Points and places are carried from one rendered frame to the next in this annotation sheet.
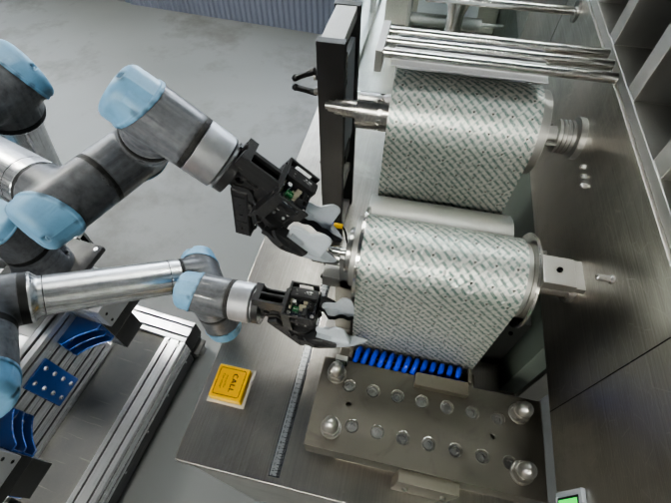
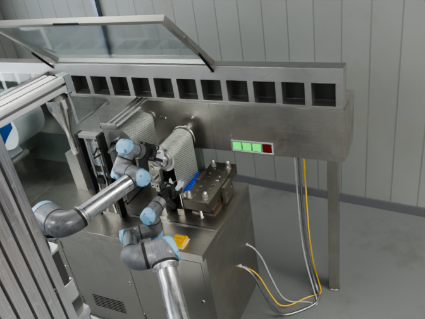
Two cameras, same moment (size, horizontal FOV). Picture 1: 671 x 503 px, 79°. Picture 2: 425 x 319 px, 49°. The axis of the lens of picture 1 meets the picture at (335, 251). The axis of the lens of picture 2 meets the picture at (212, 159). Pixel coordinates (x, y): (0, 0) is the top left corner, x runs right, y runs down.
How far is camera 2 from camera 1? 2.13 m
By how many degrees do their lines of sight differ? 56
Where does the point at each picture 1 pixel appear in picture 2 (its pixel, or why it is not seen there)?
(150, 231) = not seen: outside the picture
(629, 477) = (229, 125)
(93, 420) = not seen: outside the picture
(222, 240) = not seen: outside the picture
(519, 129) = (147, 118)
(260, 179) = (148, 145)
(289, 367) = (178, 227)
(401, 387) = (198, 184)
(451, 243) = (172, 137)
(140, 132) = (135, 147)
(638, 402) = (217, 118)
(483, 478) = (227, 173)
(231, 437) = (199, 241)
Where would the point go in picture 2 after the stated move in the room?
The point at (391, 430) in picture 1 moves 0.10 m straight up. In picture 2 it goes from (210, 187) to (207, 172)
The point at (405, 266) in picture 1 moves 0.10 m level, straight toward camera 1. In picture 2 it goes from (174, 146) to (190, 149)
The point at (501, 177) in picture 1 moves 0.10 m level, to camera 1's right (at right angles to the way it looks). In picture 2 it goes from (152, 131) to (157, 123)
